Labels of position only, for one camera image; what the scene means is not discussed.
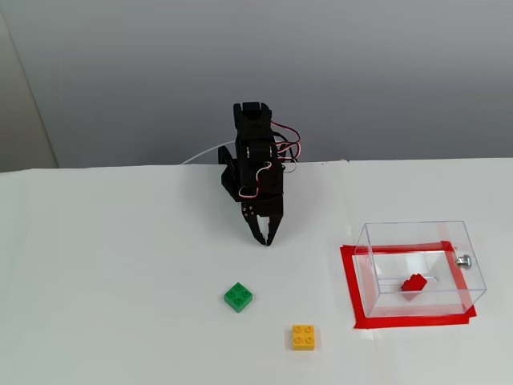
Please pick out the black table clamp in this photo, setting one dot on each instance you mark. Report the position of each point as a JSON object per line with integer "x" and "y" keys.
{"x": 226, "y": 160}

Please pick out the red tape frame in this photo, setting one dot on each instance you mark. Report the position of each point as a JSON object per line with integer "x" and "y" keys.
{"x": 401, "y": 322}

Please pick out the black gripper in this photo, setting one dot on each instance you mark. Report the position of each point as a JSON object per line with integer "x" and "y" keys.
{"x": 265, "y": 209}

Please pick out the yellow lego brick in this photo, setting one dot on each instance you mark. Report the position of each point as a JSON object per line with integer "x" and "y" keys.
{"x": 303, "y": 337}

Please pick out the green lego brick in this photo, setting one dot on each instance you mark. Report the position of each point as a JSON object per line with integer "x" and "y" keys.
{"x": 238, "y": 297}

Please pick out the red lego brick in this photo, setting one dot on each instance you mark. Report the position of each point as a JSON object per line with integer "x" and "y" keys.
{"x": 414, "y": 283}

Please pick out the silver box lock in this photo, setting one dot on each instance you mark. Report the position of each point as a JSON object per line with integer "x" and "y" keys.
{"x": 464, "y": 261}

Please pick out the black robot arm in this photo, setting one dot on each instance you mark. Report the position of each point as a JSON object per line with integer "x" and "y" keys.
{"x": 252, "y": 124}

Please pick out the transparent plastic box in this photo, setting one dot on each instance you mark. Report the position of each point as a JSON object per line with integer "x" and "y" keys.
{"x": 473, "y": 276}

